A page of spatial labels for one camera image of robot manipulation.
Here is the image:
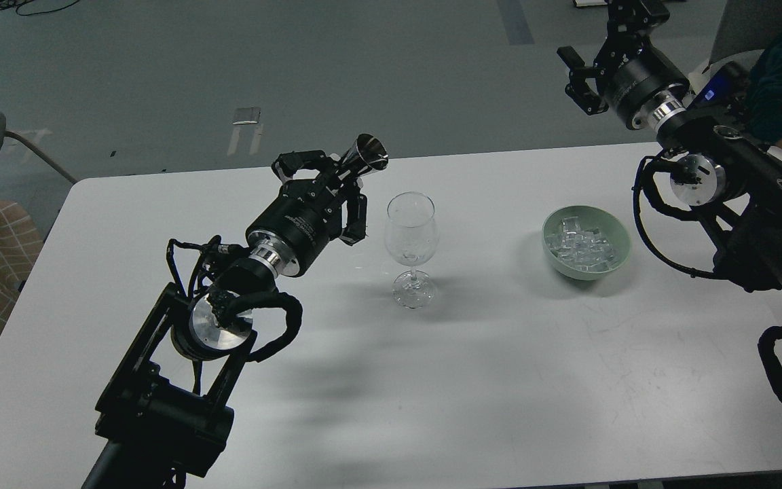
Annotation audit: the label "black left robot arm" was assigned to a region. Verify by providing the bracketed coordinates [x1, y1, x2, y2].
[83, 135, 389, 488]

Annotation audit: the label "metal floor plate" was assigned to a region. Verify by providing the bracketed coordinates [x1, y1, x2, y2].
[231, 107, 261, 125]

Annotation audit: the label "green bowl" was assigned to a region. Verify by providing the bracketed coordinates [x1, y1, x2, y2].
[541, 205, 632, 281]

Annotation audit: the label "clear ice cubes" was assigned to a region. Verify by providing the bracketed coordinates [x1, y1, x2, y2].
[545, 215, 618, 272]

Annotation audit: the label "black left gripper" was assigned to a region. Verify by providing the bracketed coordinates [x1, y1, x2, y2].
[246, 151, 367, 276]

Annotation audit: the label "clear wine glass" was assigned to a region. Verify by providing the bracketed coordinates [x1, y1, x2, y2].
[384, 192, 439, 309]

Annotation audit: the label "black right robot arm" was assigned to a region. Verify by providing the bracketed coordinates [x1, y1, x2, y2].
[557, 1, 782, 403]

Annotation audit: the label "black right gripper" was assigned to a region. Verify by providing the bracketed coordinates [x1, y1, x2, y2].
[557, 1, 690, 130]

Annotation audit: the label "steel double jigger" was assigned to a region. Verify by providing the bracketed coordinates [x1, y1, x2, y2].
[334, 133, 389, 181]

